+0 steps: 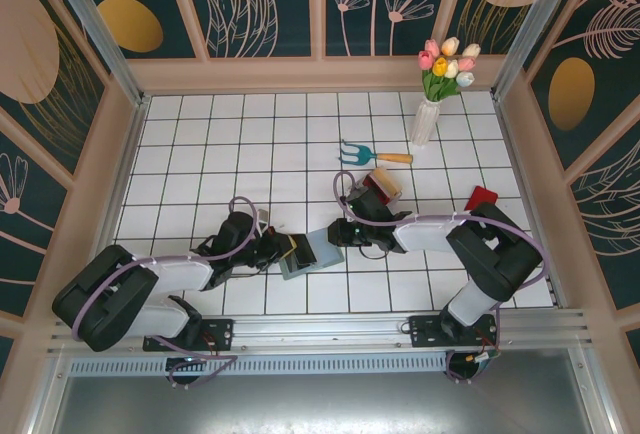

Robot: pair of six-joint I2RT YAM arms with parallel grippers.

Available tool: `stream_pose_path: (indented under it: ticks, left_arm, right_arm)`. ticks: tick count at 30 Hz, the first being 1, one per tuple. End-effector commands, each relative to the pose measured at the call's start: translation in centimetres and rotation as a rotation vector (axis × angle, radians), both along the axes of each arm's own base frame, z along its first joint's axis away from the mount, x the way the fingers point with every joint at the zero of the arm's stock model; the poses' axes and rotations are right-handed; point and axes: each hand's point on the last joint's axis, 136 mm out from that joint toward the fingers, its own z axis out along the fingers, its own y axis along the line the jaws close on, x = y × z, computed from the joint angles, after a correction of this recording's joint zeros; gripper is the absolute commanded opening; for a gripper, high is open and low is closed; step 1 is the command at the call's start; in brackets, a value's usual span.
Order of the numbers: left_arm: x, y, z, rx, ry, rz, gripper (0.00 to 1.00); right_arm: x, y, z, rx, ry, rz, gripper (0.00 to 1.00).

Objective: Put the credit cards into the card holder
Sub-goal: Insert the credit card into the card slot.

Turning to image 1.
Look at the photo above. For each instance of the black credit card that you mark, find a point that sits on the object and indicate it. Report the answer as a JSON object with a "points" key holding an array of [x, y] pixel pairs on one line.
{"points": [[304, 250]]}

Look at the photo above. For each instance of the red credit card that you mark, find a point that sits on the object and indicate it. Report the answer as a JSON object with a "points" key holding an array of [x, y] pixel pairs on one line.
{"points": [[377, 190]]}

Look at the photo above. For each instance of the clear plastic card box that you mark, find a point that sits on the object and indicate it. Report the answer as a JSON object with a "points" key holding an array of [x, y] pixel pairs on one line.
{"points": [[395, 199]]}

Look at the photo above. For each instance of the tan credit card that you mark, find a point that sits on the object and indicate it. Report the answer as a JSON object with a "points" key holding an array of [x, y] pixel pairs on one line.
{"points": [[389, 183]]}

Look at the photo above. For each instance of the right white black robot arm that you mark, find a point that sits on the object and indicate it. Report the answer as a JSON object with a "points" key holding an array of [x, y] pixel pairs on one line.
{"points": [[430, 236]]}

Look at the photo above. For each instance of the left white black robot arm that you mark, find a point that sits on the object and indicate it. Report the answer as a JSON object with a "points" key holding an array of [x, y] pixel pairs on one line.
{"points": [[175, 274]]}

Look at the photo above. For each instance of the white ribbed vase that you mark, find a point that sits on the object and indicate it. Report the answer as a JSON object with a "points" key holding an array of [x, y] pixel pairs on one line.
{"points": [[425, 124]]}

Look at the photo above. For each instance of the red toy shovel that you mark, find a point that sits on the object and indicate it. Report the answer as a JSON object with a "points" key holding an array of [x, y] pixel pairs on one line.
{"points": [[482, 198]]}

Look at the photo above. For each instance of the pastel tulip bouquet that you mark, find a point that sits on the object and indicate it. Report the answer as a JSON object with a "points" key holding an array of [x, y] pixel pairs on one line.
{"points": [[442, 66]]}

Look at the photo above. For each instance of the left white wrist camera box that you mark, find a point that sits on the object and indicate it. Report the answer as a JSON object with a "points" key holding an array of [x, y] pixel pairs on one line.
{"points": [[265, 218]]}

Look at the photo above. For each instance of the aluminium mounting rail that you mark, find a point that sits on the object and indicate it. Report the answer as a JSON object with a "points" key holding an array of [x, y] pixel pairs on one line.
{"points": [[320, 329]]}

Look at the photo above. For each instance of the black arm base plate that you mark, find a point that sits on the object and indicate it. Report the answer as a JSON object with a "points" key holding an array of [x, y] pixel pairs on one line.
{"points": [[220, 329], [425, 331]]}

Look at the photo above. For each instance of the aluminium frame post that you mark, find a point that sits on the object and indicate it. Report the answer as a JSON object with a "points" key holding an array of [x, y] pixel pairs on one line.
{"points": [[103, 34], [531, 24]]}

